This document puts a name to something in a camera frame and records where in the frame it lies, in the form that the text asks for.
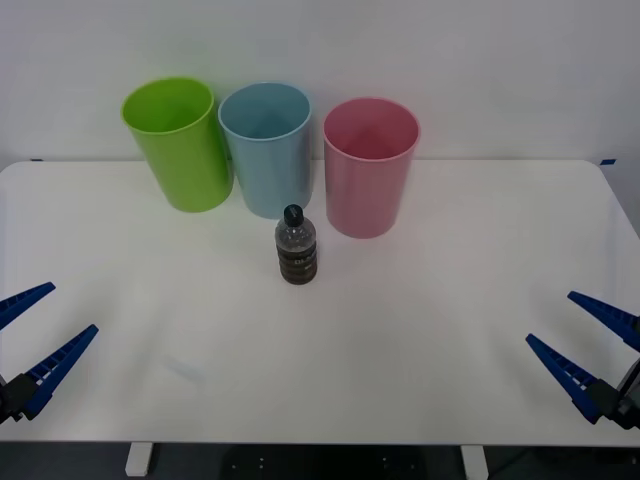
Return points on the green plastic bin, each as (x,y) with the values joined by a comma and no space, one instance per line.
(185,165)

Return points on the white table leg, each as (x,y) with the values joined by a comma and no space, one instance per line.
(474,462)
(138,460)

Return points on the dark drink plastic bottle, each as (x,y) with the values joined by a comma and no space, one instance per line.
(297,250)

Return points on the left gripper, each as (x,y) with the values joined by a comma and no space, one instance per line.
(4,400)

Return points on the pink plastic bin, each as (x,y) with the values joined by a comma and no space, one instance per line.
(362,195)

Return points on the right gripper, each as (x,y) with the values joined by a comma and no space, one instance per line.
(632,405)

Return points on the pale blue plastic bin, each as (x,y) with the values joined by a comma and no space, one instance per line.
(272,175)

